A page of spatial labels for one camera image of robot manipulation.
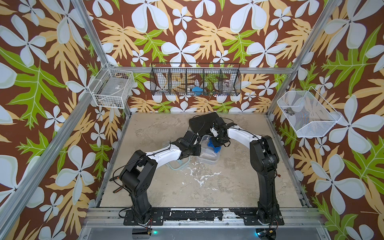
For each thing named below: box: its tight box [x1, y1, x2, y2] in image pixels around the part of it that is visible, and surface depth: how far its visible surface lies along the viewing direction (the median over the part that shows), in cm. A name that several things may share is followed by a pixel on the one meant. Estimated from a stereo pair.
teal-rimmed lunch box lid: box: [166, 156, 191, 171], surface depth 93 cm
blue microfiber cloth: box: [207, 136, 222, 154], surface depth 93 cm
